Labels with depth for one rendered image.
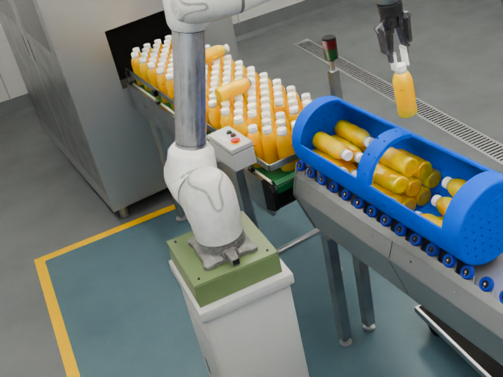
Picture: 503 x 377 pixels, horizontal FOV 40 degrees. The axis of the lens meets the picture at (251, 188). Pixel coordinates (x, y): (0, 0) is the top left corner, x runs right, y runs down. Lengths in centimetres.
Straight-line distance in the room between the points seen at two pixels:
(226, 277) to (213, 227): 16
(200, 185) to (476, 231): 82
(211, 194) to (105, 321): 191
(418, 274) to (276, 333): 50
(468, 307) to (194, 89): 106
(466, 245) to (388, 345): 128
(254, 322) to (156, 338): 142
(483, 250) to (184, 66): 105
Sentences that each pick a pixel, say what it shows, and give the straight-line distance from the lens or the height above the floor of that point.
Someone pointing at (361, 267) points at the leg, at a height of 40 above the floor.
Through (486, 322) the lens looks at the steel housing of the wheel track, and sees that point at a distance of 220.
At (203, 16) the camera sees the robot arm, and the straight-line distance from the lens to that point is 192.
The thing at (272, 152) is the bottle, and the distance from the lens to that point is 288.
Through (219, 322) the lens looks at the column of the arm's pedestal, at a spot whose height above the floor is 93.
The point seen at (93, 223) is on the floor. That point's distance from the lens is 467.
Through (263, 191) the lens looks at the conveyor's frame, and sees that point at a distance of 291.
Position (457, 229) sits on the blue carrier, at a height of 114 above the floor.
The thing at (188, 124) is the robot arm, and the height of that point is 146.
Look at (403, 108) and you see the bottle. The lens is 238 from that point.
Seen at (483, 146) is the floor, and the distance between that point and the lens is 467.
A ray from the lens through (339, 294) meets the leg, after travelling 312.
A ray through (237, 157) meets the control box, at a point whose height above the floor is 106.
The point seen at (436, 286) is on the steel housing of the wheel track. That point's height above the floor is 86.
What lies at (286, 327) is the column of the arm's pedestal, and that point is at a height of 79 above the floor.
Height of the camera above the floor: 239
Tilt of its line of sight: 32 degrees down
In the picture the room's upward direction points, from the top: 13 degrees counter-clockwise
